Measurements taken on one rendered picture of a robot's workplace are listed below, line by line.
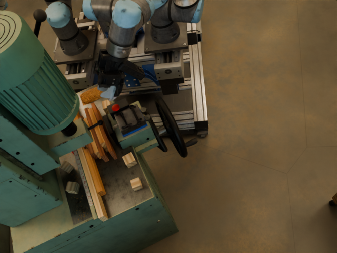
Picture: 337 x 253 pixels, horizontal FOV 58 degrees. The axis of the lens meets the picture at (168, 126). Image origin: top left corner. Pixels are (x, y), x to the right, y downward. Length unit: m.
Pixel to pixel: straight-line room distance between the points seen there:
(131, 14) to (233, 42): 1.92
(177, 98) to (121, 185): 1.11
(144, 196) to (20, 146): 0.43
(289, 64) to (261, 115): 0.52
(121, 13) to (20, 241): 0.93
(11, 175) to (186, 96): 1.37
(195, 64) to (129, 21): 1.43
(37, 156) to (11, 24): 0.44
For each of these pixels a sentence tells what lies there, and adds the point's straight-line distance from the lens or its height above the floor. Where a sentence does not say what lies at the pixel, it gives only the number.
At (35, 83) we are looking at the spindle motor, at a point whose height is 1.39.
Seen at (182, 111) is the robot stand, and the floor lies 0.21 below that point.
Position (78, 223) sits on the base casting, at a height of 0.80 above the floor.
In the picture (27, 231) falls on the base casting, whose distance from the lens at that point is 1.35.
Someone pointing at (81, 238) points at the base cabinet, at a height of 0.66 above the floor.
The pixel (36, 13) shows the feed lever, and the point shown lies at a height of 1.43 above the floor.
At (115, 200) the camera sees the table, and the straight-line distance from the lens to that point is 1.12.
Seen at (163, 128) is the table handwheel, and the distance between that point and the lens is 1.27.
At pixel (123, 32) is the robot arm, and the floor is 1.35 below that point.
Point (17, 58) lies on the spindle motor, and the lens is 0.76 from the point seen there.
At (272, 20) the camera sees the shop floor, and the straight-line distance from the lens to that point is 2.92.
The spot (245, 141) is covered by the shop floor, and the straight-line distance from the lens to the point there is 2.16.
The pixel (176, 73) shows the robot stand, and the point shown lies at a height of 0.73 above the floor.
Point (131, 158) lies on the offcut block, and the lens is 1.12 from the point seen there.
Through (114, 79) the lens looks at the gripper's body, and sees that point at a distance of 0.99.
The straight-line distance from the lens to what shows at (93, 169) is 1.14.
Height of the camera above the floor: 1.91
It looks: 58 degrees down
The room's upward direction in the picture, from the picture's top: 17 degrees counter-clockwise
